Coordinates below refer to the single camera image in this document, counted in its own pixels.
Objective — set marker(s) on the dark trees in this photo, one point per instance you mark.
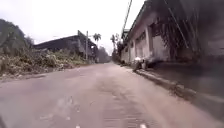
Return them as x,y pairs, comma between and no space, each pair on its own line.
103,55

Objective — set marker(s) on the palm tree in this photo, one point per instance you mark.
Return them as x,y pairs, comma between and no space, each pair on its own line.
97,36
114,40

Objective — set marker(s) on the pale thin pole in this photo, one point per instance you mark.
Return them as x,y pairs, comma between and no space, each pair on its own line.
87,46

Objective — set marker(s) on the grey concrete road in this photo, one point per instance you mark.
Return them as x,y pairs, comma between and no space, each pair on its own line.
100,96

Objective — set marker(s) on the pale building with pillars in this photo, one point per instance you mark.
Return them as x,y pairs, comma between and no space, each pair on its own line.
143,43

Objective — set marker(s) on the leaning dark pole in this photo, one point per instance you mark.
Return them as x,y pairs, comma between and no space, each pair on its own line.
126,15

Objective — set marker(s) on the dark shed building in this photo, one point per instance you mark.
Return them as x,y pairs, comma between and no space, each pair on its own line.
63,43

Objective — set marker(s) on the overgrown bushes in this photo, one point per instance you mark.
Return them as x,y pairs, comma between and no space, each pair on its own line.
36,61

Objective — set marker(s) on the concrete roadside gutter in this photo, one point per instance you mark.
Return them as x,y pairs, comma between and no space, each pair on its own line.
186,93

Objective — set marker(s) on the large dark tree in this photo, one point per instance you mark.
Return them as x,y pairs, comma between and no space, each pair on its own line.
11,36

